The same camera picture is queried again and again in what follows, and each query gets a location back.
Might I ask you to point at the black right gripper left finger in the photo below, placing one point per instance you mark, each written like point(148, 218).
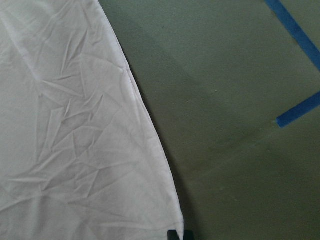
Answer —
point(172, 235)

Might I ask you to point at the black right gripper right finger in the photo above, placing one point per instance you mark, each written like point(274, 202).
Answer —
point(188, 235)

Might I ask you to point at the pink Snoopy t-shirt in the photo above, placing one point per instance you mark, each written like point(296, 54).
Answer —
point(80, 158)

